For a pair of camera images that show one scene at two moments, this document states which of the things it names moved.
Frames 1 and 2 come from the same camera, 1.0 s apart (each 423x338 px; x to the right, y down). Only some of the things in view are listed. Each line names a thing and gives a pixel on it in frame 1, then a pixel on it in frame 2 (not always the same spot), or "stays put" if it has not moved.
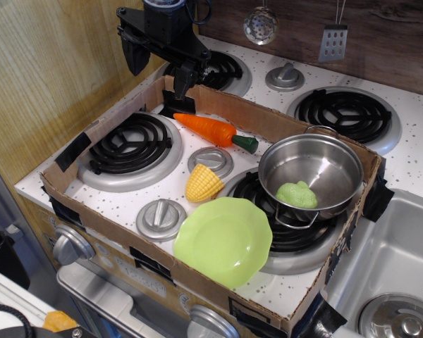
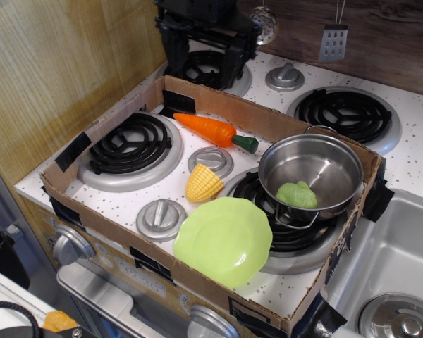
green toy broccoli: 297,194 stays put
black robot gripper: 165,27 to 217,20
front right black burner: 294,250 stays put
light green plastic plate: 226,239 stays put
